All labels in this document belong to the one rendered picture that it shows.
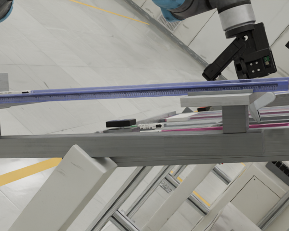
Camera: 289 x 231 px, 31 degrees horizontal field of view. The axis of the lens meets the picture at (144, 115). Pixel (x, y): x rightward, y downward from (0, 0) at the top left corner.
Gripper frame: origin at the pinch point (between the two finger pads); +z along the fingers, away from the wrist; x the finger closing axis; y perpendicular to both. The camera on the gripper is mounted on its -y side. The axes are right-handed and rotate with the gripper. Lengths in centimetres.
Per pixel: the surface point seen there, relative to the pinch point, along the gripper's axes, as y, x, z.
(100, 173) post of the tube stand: -16, -53, -1
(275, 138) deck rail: 5.1, -21.0, 3.5
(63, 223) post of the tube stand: -24, -52, 5
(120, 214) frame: -59, 50, 24
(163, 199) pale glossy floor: -85, 177, 43
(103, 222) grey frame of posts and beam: -66, 49, 25
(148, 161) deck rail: -19.6, -21.0, 2.0
